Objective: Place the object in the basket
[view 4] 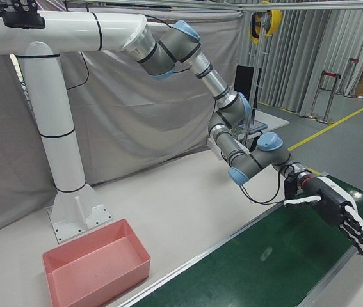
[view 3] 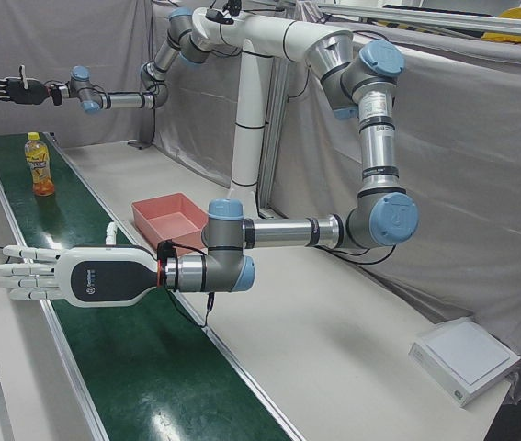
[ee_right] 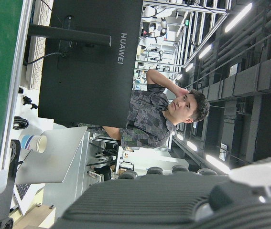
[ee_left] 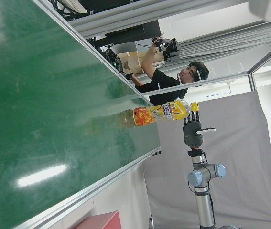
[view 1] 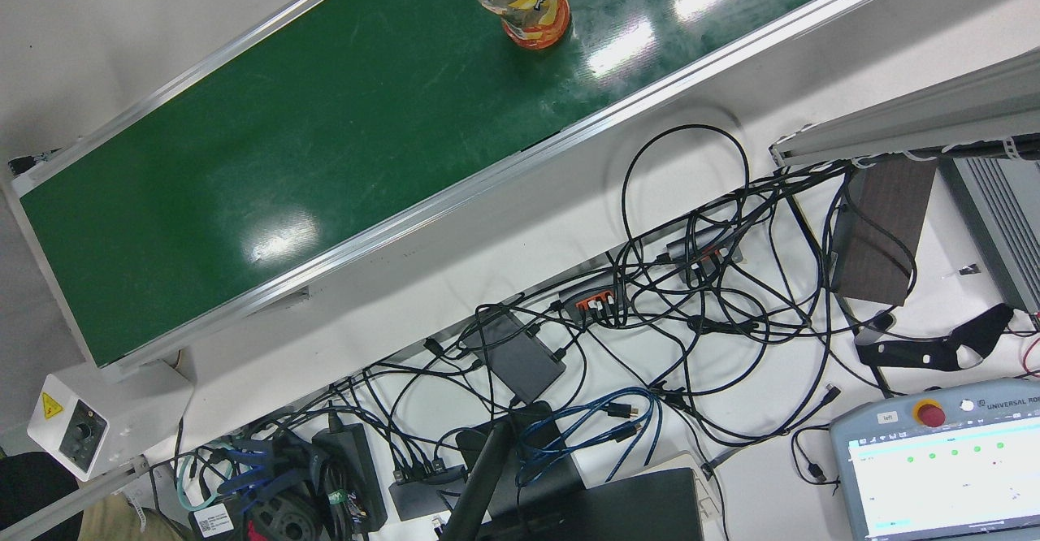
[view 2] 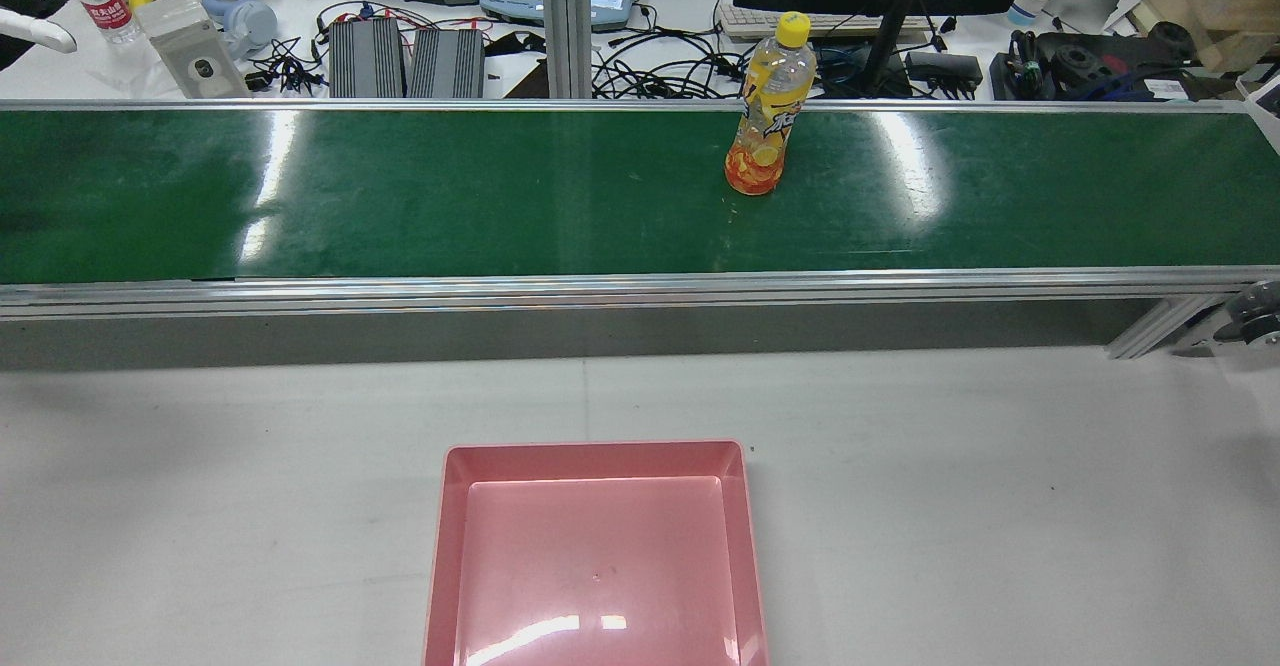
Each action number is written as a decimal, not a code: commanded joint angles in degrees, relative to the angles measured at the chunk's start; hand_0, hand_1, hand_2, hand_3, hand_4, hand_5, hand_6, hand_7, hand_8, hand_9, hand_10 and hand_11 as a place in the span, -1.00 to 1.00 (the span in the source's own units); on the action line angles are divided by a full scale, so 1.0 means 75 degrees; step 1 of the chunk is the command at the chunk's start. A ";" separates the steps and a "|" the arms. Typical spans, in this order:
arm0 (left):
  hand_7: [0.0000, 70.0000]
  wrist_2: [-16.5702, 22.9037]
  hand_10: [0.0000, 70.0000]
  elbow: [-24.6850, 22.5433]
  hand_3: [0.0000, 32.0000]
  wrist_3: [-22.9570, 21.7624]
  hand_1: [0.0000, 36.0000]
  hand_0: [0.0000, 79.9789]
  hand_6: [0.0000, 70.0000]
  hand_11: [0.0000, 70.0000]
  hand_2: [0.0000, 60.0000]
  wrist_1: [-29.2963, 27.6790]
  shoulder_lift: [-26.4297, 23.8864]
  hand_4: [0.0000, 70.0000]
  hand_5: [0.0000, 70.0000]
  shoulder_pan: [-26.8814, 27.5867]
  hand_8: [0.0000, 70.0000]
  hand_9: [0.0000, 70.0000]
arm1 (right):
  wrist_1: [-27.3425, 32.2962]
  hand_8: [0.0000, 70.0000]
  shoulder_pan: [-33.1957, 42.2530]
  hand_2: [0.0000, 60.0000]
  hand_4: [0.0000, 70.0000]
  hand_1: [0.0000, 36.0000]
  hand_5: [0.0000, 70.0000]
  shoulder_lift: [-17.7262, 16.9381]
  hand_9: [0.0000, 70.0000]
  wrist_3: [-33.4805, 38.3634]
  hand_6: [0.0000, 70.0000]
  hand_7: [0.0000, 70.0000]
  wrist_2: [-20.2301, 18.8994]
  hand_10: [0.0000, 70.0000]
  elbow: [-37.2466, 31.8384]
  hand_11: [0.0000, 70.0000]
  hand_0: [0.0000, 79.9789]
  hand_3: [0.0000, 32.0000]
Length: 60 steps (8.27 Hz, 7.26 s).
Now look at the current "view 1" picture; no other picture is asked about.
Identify orange drink bottle yellow cap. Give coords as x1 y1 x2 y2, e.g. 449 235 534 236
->
453 0 571 50

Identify black hub orange ports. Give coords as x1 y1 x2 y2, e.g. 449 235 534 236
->
557 275 625 320

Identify flat black adapter box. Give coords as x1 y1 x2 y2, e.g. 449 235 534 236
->
471 311 567 405

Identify grey usb hub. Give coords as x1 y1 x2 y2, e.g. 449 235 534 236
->
666 228 744 270

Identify green conveyor belt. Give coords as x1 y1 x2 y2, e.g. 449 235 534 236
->
0 0 960 383

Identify black monitor stand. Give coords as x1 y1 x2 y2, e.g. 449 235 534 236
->
439 401 587 541

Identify black docking hub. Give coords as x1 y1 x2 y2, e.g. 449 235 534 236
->
388 461 470 522

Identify black power brick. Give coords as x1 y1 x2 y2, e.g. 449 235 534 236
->
313 423 389 534

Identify black flat monitor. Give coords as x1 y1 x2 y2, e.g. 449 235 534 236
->
487 468 706 541

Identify black round robot part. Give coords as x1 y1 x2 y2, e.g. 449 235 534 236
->
240 488 326 541

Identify brown wooden block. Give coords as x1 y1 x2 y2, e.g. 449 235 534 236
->
830 159 938 308

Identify white label tag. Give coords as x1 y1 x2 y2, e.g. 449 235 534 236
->
191 503 238 539

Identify white conveyor control box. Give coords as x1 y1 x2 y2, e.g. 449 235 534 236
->
27 360 196 482

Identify grey teach pendant red button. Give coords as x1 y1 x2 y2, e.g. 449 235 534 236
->
830 378 1040 541

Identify finned metal power box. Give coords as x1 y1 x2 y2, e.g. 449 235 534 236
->
938 157 1040 316

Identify blue cable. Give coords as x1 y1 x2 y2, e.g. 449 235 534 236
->
516 387 663 485

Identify long black looped cable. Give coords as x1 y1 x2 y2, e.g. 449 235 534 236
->
622 124 750 282

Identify black curved bracket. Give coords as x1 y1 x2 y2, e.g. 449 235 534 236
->
855 303 1015 373

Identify aluminium profile post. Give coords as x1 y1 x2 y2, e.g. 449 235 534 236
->
769 47 1040 168

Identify aluminium frame rail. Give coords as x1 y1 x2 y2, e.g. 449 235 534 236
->
0 456 151 541

